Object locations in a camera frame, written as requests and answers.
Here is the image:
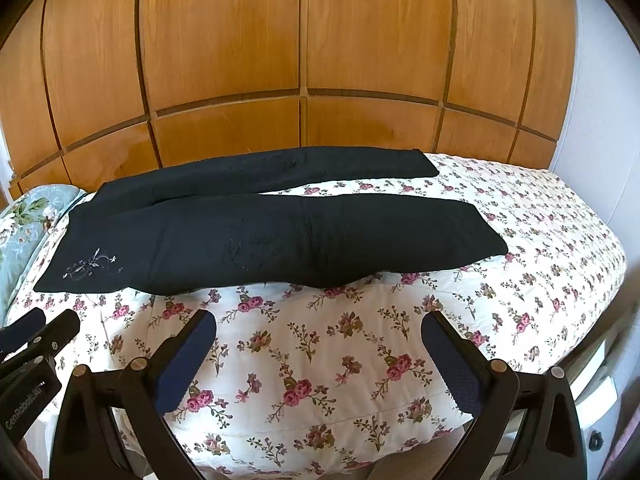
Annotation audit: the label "wooden wardrobe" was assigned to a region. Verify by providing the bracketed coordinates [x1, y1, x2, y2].
[1, 0, 576, 196]

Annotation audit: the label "black embroidered pants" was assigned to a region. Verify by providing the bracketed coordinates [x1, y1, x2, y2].
[35, 146, 508, 296]

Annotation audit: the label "light blue floral pillow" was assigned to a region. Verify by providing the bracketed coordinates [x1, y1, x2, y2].
[1, 184, 87, 324]

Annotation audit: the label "floral white bedspread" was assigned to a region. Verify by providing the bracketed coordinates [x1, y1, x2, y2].
[6, 154, 627, 479]

